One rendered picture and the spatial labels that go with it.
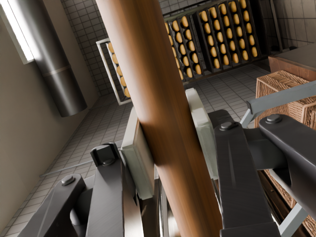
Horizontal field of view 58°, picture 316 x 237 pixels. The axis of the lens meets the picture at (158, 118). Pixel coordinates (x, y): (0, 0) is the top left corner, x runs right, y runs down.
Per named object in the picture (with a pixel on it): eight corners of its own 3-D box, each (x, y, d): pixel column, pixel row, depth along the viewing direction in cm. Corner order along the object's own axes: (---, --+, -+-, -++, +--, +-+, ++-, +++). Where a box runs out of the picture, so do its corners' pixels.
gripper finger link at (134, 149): (154, 197, 14) (140, 201, 14) (154, 141, 21) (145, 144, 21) (134, 144, 13) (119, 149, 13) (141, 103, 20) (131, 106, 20)
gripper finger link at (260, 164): (221, 152, 11) (297, 131, 11) (204, 113, 16) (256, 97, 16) (230, 183, 12) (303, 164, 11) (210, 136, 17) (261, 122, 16)
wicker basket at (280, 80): (354, 195, 125) (291, 211, 128) (295, 142, 178) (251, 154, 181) (343, 93, 109) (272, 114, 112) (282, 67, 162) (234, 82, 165)
